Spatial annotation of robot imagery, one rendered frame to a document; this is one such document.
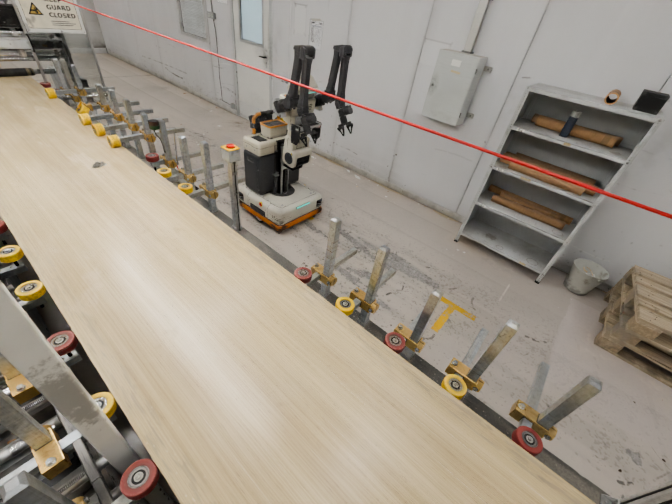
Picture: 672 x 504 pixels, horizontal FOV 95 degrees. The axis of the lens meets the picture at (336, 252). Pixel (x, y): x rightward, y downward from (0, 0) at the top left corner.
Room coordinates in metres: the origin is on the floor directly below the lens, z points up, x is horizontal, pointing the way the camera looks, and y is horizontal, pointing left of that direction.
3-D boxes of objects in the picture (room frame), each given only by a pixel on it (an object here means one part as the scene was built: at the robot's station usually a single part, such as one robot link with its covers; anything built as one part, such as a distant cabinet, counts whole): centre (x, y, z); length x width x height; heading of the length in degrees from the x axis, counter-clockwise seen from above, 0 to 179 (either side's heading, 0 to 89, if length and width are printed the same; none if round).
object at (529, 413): (0.55, -0.78, 0.83); 0.14 x 0.06 x 0.05; 55
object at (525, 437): (0.45, -0.69, 0.85); 0.08 x 0.08 x 0.11
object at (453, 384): (0.59, -0.49, 0.85); 0.08 x 0.08 x 0.11
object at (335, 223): (1.10, 0.02, 0.93); 0.04 x 0.04 x 0.48; 55
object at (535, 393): (0.61, -0.80, 0.83); 0.43 x 0.03 x 0.04; 145
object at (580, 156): (2.79, -1.76, 0.78); 0.90 x 0.45 x 1.55; 55
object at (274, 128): (2.91, 0.77, 0.87); 0.23 x 0.15 x 0.11; 146
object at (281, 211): (2.85, 0.68, 0.16); 0.67 x 0.64 x 0.25; 56
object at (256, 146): (2.90, 0.75, 0.59); 0.55 x 0.34 x 0.83; 146
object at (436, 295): (0.82, -0.39, 0.87); 0.04 x 0.04 x 0.48; 55
